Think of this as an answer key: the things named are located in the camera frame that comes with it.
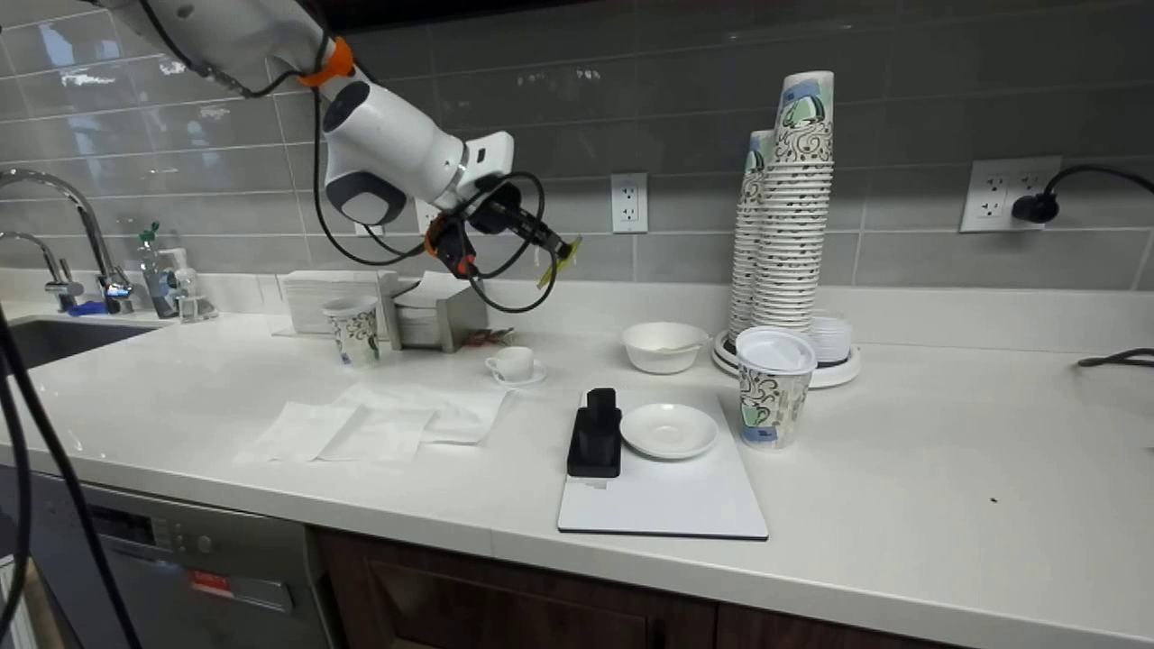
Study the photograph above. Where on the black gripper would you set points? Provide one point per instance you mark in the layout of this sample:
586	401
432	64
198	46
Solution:
500	205

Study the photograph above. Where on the yellow packet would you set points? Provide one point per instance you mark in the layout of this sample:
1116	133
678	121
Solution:
557	268

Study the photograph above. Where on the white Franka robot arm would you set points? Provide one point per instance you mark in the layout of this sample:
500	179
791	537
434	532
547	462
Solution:
384	146

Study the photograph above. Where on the small white cup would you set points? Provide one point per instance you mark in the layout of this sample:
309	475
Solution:
517	360

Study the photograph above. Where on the small white cup saucer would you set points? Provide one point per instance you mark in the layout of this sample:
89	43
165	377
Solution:
513	383

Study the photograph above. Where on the small patterned paper cup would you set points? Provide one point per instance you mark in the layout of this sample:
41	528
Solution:
355	332

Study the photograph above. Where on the large patterned paper cup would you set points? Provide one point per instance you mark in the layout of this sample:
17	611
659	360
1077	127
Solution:
777	391

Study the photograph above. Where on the translucent upturned plastic cup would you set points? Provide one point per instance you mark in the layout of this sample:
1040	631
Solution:
832	337

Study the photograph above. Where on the red packet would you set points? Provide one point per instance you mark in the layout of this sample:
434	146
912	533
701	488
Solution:
487	337

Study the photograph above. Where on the white bowl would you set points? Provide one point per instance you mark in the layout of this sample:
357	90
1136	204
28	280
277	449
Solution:
665	347

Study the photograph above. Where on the white paper napkin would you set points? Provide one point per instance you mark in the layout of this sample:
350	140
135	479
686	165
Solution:
309	430
467	414

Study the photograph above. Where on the short stack of paper cups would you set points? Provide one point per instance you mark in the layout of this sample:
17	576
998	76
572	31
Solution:
748	239

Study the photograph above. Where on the black block holder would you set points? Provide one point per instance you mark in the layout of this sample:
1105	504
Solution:
596	436

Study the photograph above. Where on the white rectangular container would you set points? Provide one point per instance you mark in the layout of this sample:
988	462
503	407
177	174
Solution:
328	293

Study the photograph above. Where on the tall stack of paper cups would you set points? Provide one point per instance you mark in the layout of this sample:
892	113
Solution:
797	204

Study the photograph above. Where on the white cutting board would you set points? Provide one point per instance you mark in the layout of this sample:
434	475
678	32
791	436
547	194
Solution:
671	498

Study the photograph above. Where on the stack of white plates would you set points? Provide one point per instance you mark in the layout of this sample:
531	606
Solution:
842	371

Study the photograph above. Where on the small clear bottle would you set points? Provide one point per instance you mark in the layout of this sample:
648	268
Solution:
196	295

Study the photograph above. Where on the dark wood cabinet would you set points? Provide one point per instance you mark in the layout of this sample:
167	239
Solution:
505	600

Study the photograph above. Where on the clear bottle with green cap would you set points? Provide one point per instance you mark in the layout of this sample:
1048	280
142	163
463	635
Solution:
161	275

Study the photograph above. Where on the large chrome faucet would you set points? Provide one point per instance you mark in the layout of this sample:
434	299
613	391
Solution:
90	234

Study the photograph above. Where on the steel dishwasher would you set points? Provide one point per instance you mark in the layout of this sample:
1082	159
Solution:
202	576

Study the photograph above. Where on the steel sink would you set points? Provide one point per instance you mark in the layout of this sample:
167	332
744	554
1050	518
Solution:
67	341

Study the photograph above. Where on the small chrome faucet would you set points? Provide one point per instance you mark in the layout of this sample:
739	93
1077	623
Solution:
57	275

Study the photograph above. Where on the white single wall outlet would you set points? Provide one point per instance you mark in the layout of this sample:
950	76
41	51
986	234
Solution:
628	204

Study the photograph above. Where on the orange black wrist camera mount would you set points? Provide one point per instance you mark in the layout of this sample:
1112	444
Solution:
452	246

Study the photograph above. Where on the white double wall outlet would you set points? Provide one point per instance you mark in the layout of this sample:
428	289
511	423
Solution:
993	191

